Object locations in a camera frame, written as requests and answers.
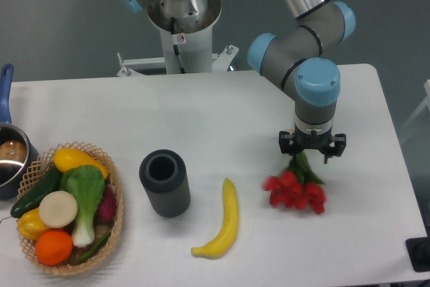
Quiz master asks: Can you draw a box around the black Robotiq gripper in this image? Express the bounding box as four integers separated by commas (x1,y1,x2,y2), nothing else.
278,130,346,163

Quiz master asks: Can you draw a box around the red tulip bouquet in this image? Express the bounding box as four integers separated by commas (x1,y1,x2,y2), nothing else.
262,152,327,214

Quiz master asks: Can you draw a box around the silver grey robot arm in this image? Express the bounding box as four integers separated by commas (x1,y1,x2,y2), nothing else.
121,0,355,159

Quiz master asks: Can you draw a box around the yellow banana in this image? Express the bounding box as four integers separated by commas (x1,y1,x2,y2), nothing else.
190,178,240,259

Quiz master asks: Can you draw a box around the dark grey ribbed vase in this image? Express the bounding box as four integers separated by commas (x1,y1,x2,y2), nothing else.
139,149,191,218

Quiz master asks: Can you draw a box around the black device at edge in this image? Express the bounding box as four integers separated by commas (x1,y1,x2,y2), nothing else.
405,237,430,272

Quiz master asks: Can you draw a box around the purple red onion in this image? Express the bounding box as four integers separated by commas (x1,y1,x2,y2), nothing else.
97,185,117,221

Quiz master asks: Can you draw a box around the green bok choy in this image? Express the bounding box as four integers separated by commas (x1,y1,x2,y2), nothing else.
60,165,105,247

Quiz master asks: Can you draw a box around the yellow squash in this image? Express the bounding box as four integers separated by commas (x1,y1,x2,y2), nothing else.
53,148,109,179

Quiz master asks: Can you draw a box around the woven wicker basket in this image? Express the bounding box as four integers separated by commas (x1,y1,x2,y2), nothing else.
17,142,124,276

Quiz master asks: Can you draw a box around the green bean pod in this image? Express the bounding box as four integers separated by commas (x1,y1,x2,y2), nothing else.
71,231,112,265

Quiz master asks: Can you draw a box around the dark green cucumber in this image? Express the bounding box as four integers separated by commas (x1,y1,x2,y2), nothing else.
10,165,62,218

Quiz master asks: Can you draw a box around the orange fruit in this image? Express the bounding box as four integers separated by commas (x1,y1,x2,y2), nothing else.
36,229,73,265

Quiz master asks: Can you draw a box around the yellow bell pepper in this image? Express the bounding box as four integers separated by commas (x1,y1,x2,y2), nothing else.
17,208,50,241

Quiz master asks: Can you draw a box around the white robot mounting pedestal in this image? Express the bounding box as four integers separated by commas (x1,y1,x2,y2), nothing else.
117,27,239,77

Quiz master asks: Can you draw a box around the blue handled saucepan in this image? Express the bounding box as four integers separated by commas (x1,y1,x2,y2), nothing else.
1,63,38,200

